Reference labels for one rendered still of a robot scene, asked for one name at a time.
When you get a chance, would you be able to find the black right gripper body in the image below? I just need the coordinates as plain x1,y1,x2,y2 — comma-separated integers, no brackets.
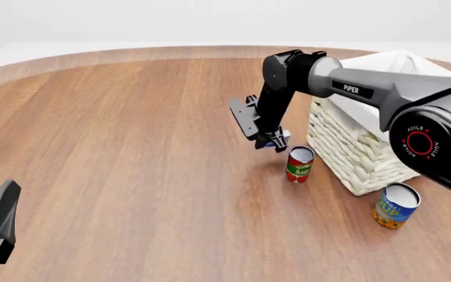
254,125,285,143

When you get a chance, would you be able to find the blue white cream cheese box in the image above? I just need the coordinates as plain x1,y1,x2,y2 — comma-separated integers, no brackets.
262,129,293,149

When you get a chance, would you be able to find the white woven basket with cloth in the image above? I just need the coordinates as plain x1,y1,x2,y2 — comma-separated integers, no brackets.
305,49,451,197

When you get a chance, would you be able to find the blue alphabet soup can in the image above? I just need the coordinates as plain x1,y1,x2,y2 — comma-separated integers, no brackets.
372,181,422,230

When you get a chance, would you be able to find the red tomato sauce can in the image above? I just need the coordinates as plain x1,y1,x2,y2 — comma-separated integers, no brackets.
285,144,316,185

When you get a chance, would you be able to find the grey plate on black stalk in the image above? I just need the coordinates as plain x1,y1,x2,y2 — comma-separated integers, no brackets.
229,93,262,141

